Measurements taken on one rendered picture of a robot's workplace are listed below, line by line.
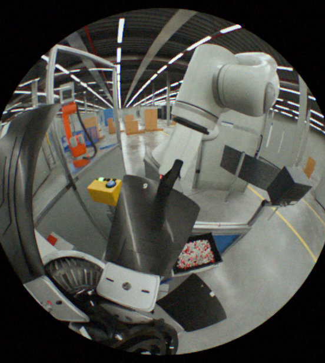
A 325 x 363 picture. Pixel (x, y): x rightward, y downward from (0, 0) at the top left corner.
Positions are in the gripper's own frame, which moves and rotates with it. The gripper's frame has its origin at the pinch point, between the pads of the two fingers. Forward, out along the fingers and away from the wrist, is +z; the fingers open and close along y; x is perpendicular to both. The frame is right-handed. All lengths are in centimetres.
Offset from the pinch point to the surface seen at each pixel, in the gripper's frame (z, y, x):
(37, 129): -13.2, 15.8, -17.8
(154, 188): 2.0, -0.3, -2.4
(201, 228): 28.3, -11.8, 27.9
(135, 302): 2.2, 24.6, 0.1
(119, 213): 3.3, 9.6, -7.4
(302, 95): -274, -215, 280
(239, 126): -39, -156, 89
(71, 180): 40, -21, -63
